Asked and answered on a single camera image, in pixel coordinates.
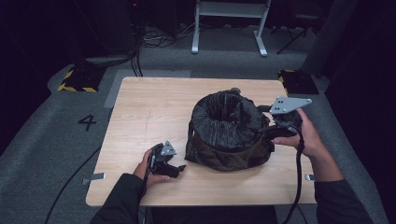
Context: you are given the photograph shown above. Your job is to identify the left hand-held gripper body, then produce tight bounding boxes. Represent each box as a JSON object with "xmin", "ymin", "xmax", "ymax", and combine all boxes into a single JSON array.
[{"xmin": 148, "ymin": 140, "xmax": 177, "ymax": 175}]

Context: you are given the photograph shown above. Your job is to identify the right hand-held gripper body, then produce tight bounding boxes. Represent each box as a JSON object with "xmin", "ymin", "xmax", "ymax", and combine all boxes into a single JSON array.
[{"xmin": 269, "ymin": 96, "xmax": 313, "ymax": 139}]

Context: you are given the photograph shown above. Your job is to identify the black plastic garbage bag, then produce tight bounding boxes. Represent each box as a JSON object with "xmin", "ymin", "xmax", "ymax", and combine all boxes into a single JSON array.
[{"xmin": 184, "ymin": 88, "xmax": 276, "ymax": 173}]

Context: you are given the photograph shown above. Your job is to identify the person's left hand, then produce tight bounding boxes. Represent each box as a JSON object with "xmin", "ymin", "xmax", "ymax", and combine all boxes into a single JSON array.
[{"xmin": 133, "ymin": 148, "xmax": 171, "ymax": 189}]

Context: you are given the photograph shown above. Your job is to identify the person's right hand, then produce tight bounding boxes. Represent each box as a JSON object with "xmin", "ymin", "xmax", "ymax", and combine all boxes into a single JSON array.
[{"xmin": 273, "ymin": 108, "xmax": 326, "ymax": 158}]

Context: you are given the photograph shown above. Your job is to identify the grey curtain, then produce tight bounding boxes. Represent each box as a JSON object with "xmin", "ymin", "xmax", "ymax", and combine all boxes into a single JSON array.
[{"xmin": 300, "ymin": 0, "xmax": 360, "ymax": 76}]

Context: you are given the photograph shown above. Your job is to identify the black folding chair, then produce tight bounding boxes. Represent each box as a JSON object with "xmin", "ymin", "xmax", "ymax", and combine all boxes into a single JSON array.
[{"xmin": 270, "ymin": 8, "xmax": 322, "ymax": 56}]

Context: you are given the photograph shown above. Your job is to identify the grey stand base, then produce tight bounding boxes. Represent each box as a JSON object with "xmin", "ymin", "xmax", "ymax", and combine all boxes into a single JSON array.
[{"xmin": 84, "ymin": 53, "xmax": 135, "ymax": 67}]

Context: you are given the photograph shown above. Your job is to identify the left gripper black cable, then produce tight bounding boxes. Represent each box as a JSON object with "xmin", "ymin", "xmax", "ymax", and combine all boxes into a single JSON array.
[{"xmin": 141, "ymin": 154, "xmax": 157, "ymax": 201}]

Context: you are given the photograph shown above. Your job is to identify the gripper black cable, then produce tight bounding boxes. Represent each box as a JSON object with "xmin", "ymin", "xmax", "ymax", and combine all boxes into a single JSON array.
[
  {"xmin": 141, "ymin": 154, "xmax": 157, "ymax": 201},
  {"xmin": 280, "ymin": 123, "xmax": 306, "ymax": 224}
]

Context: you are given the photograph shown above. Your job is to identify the black yellow striped base plate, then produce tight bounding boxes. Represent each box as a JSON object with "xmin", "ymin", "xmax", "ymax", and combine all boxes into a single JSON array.
[
  {"xmin": 277, "ymin": 68, "xmax": 320, "ymax": 95},
  {"xmin": 57, "ymin": 66, "xmax": 106, "ymax": 93}
]

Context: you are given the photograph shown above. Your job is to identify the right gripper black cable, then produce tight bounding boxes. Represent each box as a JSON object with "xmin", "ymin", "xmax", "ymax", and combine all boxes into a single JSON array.
[{"xmin": 280, "ymin": 123, "xmax": 306, "ymax": 224}]

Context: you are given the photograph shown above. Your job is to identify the black floor cable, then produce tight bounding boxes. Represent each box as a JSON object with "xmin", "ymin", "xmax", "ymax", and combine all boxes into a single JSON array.
[{"xmin": 44, "ymin": 144, "xmax": 104, "ymax": 224}]

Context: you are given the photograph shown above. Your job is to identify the hanging black cable bundle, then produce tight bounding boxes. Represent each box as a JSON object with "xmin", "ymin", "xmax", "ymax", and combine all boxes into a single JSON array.
[{"xmin": 129, "ymin": 0, "xmax": 145, "ymax": 77}]

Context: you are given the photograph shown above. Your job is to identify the white desk frame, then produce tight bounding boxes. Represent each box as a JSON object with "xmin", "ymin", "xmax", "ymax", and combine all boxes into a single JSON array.
[{"xmin": 191, "ymin": 0, "xmax": 273, "ymax": 58}]

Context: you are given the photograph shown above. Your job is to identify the tangled floor cables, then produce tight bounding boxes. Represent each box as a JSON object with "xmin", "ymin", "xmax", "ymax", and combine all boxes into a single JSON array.
[{"xmin": 142, "ymin": 22, "xmax": 198, "ymax": 49}]

